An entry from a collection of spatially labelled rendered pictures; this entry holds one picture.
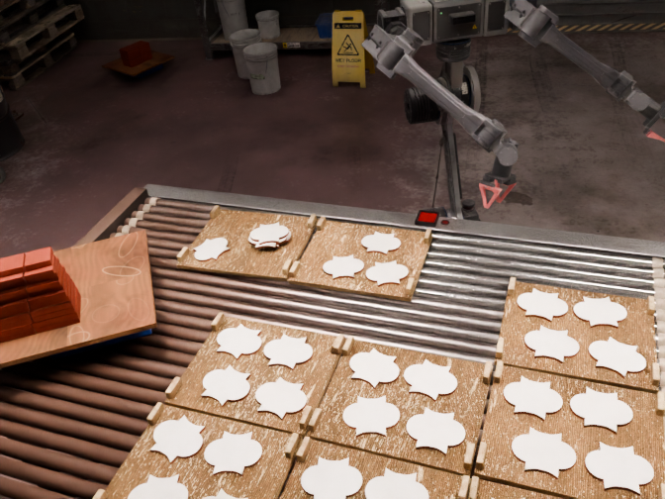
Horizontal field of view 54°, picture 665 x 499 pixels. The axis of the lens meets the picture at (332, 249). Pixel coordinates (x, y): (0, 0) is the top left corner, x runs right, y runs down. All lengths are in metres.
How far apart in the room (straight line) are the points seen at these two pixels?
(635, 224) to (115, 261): 2.93
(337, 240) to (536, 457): 1.03
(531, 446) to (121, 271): 1.33
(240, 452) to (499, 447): 0.63
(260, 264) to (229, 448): 0.74
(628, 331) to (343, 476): 0.91
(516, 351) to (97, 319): 1.20
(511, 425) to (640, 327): 0.52
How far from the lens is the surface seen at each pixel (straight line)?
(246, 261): 2.24
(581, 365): 1.88
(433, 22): 2.60
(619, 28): 6.91
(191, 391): 1.86
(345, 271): 2.12
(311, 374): 1.82
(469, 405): 1.74
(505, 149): 1.94
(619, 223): 4.09
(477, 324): 1.98
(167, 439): 1.77
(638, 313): 2.07
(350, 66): 5.72
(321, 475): 1.61
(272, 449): 1.69
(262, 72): 5.76
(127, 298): 2.06
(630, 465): 1.69
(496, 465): 1.64
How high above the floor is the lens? 2.28
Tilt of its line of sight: 37 degrees down
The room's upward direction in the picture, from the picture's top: 6 degrees counter-clockwise
